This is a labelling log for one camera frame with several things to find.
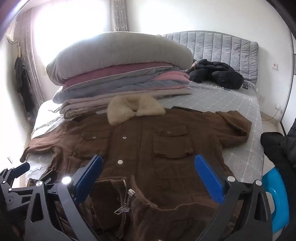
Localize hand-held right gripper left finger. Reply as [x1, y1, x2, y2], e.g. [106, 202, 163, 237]
[24, 155, 103, 241]

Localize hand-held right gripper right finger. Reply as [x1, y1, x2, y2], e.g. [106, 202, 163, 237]
[194, 154, 273, 241]

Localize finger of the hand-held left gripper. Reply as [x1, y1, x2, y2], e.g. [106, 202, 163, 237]
[0, 162, 31, 186]

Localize brown jacket with fur collar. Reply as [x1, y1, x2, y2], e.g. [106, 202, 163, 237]
[20, 95, 252, 241]

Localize dark hanging clothes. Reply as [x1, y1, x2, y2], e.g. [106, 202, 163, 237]
[14, 57, 35, 114]

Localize blue plastic stool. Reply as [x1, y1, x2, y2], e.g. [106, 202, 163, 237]
[262, 168, 290, 234]

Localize black cloth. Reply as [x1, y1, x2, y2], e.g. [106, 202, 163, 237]
[260, 132, 289, 176]

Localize grey checked bedspread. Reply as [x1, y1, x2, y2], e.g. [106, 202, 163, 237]
[28, 80, 265, 186]

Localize dark quilted coat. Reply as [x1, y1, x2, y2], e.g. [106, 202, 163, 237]
[280, 120, 296, 167]

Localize blue-grey folded quilt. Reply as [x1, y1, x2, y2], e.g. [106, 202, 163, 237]
[53, 70, 185, 103]

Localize beige folded quilt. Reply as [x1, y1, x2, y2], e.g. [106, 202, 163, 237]
[60, 85, 192, 119]

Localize black puffer jacket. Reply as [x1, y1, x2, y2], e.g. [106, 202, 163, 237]
[189, 59, 244, 90]

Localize mauve folded quilt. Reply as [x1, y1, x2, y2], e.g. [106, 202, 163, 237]
[62, 62, 176, 90]

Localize pink fleece blanket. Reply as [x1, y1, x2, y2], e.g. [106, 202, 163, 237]
[151, 70, 190, 84]

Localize white and grey wardrobe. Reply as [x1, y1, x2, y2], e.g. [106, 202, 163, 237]
[279, 30, 296, 137]

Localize grey folded duvet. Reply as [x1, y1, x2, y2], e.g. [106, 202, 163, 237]
[46, 32, 193, 87]

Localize grey quilted jacket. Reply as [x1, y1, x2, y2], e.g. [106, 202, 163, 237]
[159, 31, 259, 85]

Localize beige patterned curtain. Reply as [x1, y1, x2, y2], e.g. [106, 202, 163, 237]
[110, 0, 129, 32]

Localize thin wall cable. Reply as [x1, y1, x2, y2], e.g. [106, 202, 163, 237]
[261, 105, 281, 121]

